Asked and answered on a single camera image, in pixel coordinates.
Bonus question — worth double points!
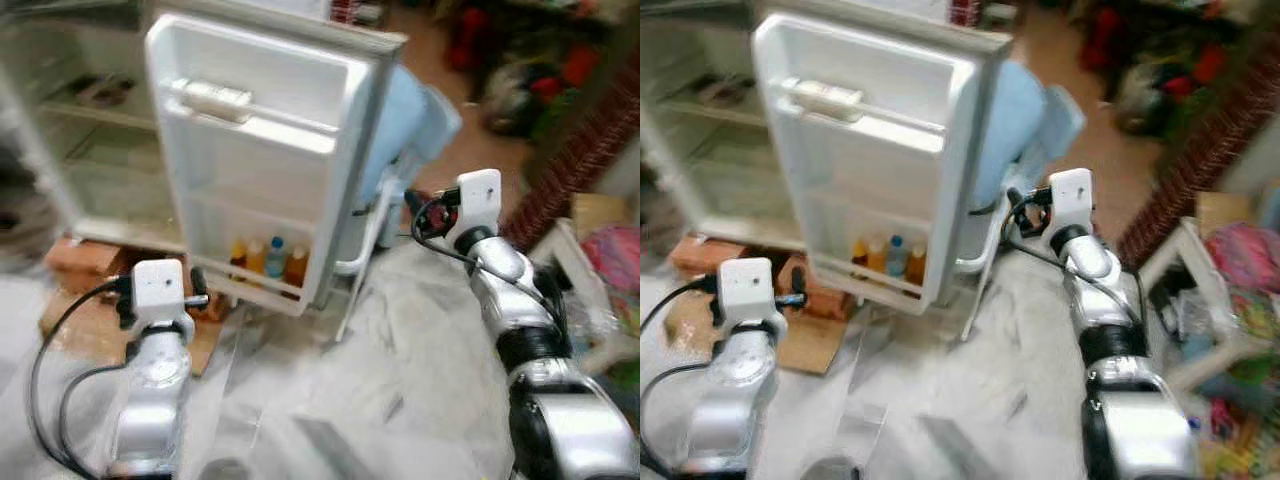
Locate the grey fridge door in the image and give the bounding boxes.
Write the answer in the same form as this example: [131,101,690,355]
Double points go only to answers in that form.
[145,0,409,319]
[752,10,1013,316]

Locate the white fridge cabinet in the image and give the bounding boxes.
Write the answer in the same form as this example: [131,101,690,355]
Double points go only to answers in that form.
[0,0,201,256]
[640,0,801,251]

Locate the red brick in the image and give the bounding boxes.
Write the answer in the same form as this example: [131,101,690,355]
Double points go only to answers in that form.
[670,235,746,281]
[780,255,836,321]
[45,238,131,296]
[185,285,236,323]

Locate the flat brown cardboard sheet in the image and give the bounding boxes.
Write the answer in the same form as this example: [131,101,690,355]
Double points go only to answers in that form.
[665,290,851,376]
[40,290,226,376]

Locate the white chair grey seat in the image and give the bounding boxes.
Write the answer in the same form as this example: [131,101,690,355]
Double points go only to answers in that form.
[335,190,401,341]
[955,195,1021,341]

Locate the red brick pattern column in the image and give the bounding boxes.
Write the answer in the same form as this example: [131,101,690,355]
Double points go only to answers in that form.
[500,50,641,256]
[1115,40,1280,271]

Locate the open brown cardboard box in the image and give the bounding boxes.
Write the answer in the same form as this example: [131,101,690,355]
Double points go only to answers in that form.
[1195,190,1256,236]
[570,193,631,241]

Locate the small white side table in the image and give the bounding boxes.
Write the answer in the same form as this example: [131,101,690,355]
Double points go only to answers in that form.
[1140,215,1280,391]
[530,215,641,376]

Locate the pink toy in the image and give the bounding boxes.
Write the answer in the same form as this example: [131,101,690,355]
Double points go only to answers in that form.
[580,225,641,296]
[1205,222,1280,296]

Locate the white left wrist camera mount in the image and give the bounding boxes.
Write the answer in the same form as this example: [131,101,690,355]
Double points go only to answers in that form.
[132,258,189,326]
[718,258,776,331]

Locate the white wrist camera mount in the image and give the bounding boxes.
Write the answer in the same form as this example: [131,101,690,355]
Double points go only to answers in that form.
[445,168,503,251]
[718,258,776,331]
[132,258,189,326]
[1045,168,1094,241]

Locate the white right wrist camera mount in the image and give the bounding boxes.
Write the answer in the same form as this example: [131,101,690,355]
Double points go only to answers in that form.
[445,168,503,251]
[1045,168,1094,241]

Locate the black right camera cable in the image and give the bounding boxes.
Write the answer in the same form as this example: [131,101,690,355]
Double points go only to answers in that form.
[1010,192,1149,326]
[412,195,566,331]

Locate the black camera cable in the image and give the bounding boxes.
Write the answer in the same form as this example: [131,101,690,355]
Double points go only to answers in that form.
[640,278,721,341]
[1010,192,1149,326]
[28,280,136,480]
[412,195,566,331]

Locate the black left camera cable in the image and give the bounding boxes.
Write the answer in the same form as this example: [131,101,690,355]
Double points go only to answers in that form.
[28,280,136,480]
[640,278,721,341]

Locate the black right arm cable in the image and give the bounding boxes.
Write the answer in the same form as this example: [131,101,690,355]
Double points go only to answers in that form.
[1128,268,1151,326]
[535,262,571,326]

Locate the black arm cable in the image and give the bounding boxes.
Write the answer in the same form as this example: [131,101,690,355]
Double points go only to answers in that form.
[55,358,136,476]
[1128,268,1151,326]
[640,360,721,471]
[535,262,571,326]

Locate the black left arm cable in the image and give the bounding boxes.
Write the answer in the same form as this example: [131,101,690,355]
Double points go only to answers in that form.
[640,360,721,471]
[55,358,136,476]

